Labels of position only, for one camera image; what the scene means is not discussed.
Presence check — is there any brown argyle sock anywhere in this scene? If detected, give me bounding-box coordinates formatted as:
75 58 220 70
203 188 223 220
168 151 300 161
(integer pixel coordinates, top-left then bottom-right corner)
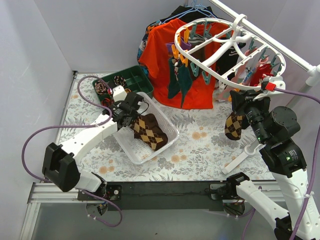
131 113 168 151
224 112 244 141

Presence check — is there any white sock clip hanger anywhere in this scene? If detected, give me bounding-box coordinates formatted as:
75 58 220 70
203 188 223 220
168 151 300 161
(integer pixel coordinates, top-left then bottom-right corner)
174 14 287 90

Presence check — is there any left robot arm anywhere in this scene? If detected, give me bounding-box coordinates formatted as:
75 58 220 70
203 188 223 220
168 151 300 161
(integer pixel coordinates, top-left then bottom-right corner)
42 92 144 200

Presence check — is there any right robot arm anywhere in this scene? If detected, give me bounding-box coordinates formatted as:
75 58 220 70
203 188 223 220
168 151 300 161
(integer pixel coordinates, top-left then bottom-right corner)
207 90 320 240

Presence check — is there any green divided organizer tray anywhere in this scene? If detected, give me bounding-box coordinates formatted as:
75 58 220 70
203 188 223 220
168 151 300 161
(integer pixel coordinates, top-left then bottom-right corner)
92 65 154 107

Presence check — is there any pink patterned sock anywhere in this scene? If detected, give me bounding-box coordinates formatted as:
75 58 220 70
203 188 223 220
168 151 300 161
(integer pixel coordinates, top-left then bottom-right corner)
217 61 248 102

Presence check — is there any white plastic basket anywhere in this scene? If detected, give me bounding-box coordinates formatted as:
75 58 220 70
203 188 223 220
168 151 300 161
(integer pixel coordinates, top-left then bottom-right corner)
113 92 180 165

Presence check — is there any red sock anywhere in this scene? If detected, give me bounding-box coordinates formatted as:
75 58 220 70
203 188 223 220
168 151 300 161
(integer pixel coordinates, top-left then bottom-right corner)
249 63 273 87

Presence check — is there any black striped sock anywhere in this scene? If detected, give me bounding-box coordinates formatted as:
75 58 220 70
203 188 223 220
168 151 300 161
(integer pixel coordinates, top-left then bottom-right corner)
215 46 239 76

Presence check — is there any floral table mat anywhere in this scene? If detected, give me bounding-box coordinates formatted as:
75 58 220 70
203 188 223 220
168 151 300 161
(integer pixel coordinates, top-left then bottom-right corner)
63 73 274 182

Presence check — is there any teal green sock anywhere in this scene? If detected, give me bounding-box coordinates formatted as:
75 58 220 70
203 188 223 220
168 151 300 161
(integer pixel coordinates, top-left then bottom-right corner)
167 57 193 108

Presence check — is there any white clothes rack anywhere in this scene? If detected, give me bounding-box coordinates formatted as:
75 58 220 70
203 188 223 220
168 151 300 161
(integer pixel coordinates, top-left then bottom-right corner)
209 0 320 175

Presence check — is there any brown striped-cuff sock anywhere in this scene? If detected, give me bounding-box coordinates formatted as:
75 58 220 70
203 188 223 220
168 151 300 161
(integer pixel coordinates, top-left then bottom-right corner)
188 33 206 81

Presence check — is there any orange t-shirt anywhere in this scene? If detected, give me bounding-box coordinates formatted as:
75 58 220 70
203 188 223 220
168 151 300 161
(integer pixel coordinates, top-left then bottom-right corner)
138 17 233 110

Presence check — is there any purple yellow sock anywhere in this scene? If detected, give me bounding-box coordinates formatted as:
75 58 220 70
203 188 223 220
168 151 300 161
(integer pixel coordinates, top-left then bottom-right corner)
165 41 192 59

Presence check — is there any dark patterned shirt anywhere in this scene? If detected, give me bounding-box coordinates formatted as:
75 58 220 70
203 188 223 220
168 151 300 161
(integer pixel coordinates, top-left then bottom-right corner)
136 20 161 76

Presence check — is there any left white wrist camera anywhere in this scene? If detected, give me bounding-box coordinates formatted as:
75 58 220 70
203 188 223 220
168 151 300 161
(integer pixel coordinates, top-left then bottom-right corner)
112 85 127 102

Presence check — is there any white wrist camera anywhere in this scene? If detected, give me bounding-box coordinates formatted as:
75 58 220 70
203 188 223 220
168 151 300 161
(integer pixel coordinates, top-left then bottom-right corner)
253 76 286 101
112 85 127 102

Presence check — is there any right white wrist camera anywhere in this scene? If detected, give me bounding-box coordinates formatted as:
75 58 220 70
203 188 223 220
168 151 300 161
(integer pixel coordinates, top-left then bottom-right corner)
253 76 286 101

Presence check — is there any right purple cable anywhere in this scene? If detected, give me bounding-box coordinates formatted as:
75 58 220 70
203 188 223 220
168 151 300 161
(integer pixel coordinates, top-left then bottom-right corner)
239 84 320 240

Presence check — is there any purple cable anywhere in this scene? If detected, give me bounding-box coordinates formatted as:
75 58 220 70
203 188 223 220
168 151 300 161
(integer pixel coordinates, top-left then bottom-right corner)
239 84 320 240
21 74 123 228

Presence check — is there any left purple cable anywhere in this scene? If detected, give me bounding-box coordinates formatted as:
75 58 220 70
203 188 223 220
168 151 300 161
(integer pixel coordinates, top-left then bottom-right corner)
21 74 123 228

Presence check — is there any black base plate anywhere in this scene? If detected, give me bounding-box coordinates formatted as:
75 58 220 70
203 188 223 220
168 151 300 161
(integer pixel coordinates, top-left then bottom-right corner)
77 181 238 213

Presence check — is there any blue wire hanger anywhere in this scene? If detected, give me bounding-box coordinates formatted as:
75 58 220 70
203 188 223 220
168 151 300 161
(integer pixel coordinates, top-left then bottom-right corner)
158 5 218 24

